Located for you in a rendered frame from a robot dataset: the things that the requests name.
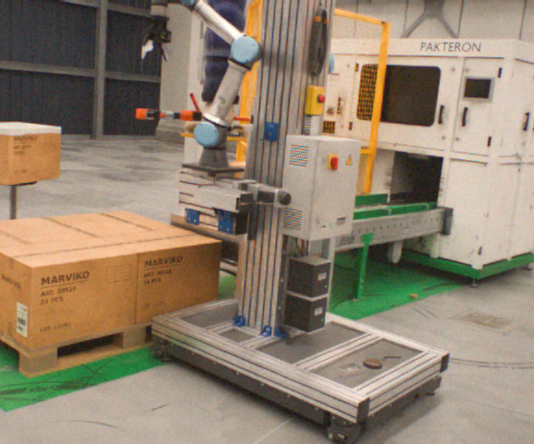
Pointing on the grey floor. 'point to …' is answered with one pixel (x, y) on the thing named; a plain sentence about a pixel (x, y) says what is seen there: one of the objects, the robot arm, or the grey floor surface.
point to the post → (329, 259)
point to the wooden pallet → (124, 340)
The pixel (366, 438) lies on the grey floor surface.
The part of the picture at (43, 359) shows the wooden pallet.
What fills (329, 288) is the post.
